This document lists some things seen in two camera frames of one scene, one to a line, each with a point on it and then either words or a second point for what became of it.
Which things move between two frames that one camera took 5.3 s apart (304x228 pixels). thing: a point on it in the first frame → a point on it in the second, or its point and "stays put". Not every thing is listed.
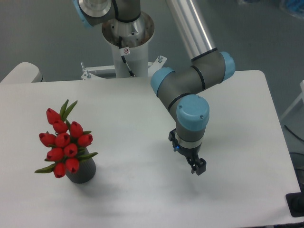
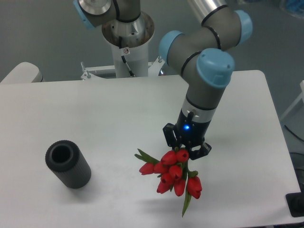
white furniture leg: x=301 y=96 stays put
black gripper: x=190 y=154 → x=189 y=132
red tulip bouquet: x=65 y=144 → x=173 y=169
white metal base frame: x=89 y=73 stays put
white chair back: x=24 y=72 stays put
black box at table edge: x=295 y=202 stays put
